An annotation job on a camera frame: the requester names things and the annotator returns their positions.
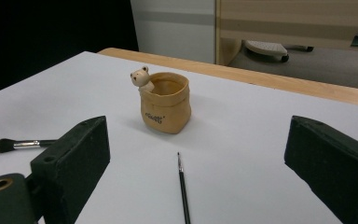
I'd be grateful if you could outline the wooden table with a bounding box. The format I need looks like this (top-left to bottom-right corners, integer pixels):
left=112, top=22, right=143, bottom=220
left=97, top=47, right=358, bottom=109

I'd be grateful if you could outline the tan bear pen holder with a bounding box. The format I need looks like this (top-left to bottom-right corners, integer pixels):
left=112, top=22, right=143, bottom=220
left=130, top=64, right=192, bottom=135

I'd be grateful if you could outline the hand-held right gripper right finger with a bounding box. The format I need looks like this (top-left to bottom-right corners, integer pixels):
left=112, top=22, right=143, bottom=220
left=283, top=115, right=358, bottom=224

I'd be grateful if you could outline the white table sheet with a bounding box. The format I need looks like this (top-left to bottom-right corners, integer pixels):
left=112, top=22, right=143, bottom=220
left=0, top=50, right=358, bottom=224

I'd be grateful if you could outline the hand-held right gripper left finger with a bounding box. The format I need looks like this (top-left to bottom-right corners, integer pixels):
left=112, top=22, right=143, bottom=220
left=30, top=115, right=111, bottom=224

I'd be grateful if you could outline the light wooden desk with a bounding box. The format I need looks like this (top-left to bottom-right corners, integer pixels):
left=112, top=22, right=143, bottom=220
left=214, top=0, right=358, bottom=68

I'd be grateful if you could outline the black makeup brush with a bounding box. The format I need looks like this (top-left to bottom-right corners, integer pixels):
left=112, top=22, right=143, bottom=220
left=0, top=137, right=59, bottom=154

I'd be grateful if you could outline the chair base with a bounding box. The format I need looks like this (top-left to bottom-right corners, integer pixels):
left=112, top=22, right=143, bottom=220
left=242, top=39, right=315, bottom=63

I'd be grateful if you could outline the thin black paintbrush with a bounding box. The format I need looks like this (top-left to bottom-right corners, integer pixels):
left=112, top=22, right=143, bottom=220
left=176, top=151, right=192, bottom=224

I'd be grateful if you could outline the white cabinet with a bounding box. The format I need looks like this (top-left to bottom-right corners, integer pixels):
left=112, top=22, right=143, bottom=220
left=130, top=0, right=216, bottom=64

